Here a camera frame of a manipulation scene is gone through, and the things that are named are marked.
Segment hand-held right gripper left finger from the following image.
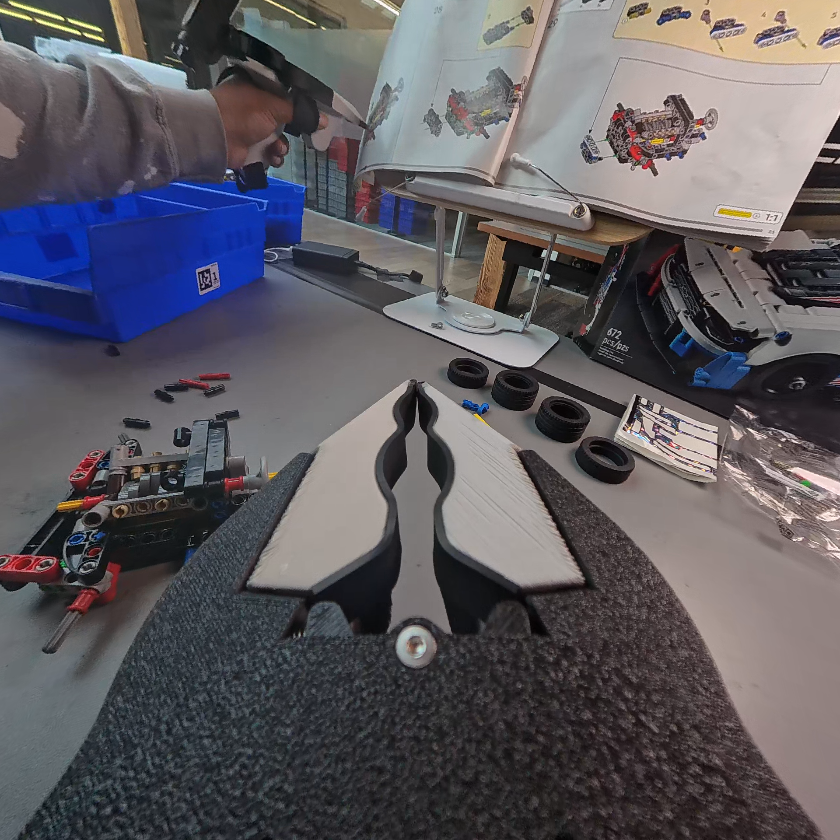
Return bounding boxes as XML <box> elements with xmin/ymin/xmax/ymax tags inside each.
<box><xmin>245</xmin><ymin>379</ymin><xmax>418</xmax><ymax>597</ymax></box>

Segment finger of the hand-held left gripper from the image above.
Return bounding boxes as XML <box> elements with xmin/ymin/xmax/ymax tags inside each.
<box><xmin>308</xmin><ymin>121</ymin><xmax>368</xmax><ymax>151</ymax></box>
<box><xmin>282</xmin><ymin>59</ymin><xmax>367</xmax><ymax>129</ymax></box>

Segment toy car box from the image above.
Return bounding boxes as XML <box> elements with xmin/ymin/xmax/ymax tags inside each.
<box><xmin>572</xmin><ymin>230</ymin><xmax>840</xmax><ymax>421</ymax></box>

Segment toy brick engine chassis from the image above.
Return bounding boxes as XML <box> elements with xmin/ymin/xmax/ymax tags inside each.
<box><xmin>0</xmin><ymin>419</ymin><xmax>280</xmax><ymax>654</ymax></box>

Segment wooden side table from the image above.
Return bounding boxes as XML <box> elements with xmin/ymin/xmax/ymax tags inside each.
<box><xmin>474</xmin><ymin>220</ymin><xmax>634</xmax><ymax>312</ymax></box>

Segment sticker sheet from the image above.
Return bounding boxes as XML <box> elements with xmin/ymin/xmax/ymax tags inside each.
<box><xmin>614</xmin><ymin>394</ymin><xmax>721</xmax><ymax>483</ymax></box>

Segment person's left hand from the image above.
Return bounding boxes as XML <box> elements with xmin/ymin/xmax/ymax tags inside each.
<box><xmin>210</xmin><ymin>82</ymin><xmax>329</xmax><ymax>173</ymax></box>

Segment person's left forearm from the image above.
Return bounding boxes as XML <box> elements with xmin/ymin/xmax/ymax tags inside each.
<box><xmin>0</xmin><ymin>41</ymin><xmax>231</xmax><ymax>207</ymax></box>

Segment black adapter cable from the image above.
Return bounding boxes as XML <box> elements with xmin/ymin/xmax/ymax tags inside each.
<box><xmin>354</xmin><ymin>259</ymin><xmax>422</xmax><ymax>283</ymax></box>

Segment wooden pillar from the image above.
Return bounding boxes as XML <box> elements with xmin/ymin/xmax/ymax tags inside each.
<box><xmin>108</xmin><ymin>0</ymin><xmax>148</xmax><ymax>63</ymax></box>

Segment blue plastic bin white tag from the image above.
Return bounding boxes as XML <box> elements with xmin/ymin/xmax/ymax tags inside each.
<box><xmin>0</xmin><ymin>182</ymin><xmax>270</xmax><ymax>342</ymax></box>

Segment instruction booklet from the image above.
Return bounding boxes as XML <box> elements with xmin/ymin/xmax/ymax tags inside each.
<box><xmin>354</xmin><ymin>0</ymin><xmax>840</xmax><ymax>250</ymax></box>

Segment white book stand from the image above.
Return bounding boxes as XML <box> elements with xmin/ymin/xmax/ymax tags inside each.
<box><xmin>382</xmin><ymin>151</ymin><xmax>651</xmax><ymax>368</ymax></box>

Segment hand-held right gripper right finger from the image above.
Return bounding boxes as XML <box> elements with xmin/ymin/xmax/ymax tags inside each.
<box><xmin>419</xmin><ymin>381</ymin><xmax>588</xmax><ymax>595</ymax></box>

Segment black power adapter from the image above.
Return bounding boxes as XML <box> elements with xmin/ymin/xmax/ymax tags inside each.
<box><xmin>292</xmin><ymin>241</ymin><xmax>361</xmax><ymax>274</ymax></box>

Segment clear plastic bags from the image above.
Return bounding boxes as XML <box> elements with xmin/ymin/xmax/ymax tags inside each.
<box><xmin>718</xmin><ymin>403</ymin><xmax>840</xmax><ymax>565</ymax></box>

